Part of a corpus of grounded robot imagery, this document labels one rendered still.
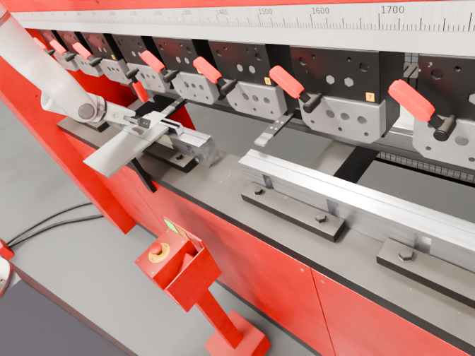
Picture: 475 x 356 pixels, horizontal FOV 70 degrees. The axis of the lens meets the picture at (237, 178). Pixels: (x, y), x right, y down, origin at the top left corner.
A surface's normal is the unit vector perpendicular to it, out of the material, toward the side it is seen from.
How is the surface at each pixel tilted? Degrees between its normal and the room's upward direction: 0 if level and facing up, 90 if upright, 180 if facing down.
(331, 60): 90
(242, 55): 90
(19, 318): 90
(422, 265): 0
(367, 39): 90
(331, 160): 0
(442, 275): 0
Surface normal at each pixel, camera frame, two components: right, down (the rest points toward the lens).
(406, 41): -0.64, 0.65
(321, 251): -0.29, -0.70
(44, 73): 0.19, -0.15
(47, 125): 0.71, 0.30
